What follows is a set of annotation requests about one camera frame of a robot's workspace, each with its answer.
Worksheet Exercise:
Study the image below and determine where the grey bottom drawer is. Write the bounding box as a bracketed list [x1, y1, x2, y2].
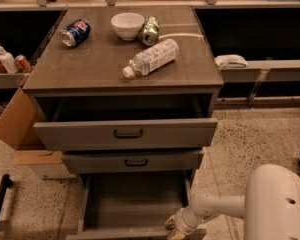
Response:
[66, 171, 190, 240]

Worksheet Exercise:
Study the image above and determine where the grey drawer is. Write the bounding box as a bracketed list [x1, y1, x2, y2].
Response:
[34, 118, 218, 151]
[62, 150, 203, 174]
[66, 171, 190, 240]

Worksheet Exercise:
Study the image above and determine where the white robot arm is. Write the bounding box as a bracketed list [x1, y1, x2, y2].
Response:
[165, 164, 300, 240]

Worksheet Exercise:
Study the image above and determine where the grey top drawer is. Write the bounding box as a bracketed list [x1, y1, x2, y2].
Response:
[34, 118, 218, 151]

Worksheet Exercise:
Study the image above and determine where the grey middle drawer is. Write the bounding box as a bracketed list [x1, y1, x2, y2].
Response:
[62, 150, 203, 174]

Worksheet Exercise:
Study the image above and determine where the grey drawer cabinet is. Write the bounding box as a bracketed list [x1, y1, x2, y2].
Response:
[22, 5, 224, 185]

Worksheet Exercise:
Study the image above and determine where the clear plastic water bottle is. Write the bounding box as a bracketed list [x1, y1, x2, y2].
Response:
[123, 39, 179, 78]

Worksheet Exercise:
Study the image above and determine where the folded white cloth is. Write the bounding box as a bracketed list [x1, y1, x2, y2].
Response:
[215, 54, 248, 68]

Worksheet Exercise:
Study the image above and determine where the brown cardboard box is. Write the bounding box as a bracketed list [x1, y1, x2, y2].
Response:
[0, 88, 75, 179]

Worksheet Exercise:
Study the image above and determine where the green soda can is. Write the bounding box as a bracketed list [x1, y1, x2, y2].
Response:
[139, 16, 160, 46]

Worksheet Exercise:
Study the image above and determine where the white bowl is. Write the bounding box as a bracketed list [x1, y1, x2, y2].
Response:
[111, 12, 145, 41]

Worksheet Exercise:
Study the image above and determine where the blue pepsi can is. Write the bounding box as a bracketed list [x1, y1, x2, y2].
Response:
[60, 19, 91, 47]

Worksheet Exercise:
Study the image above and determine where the white pump bottle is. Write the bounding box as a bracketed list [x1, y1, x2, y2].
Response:
[0, 44, 19, 74]

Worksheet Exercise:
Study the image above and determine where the grey shelf rail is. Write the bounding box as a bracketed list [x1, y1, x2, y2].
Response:
[220, 60, 300, 83]

